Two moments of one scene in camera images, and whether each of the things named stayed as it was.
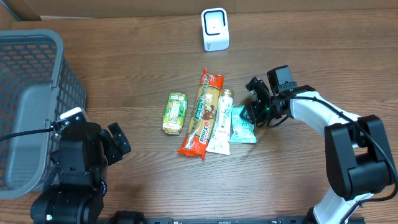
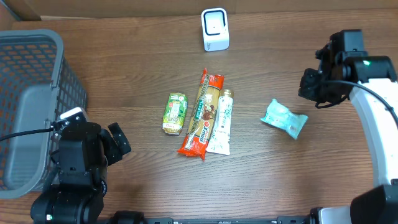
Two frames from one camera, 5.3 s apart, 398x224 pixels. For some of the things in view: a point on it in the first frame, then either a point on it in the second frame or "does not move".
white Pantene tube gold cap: x=220 y=143 does not move
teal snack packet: x=244 y=131 → x=278 y=116
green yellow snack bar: x=174 y=113 does not move
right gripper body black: x=265 y=114 → x=311 y=89
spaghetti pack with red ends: x=205 y=116 does not move
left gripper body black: x=116 y=140 does not move
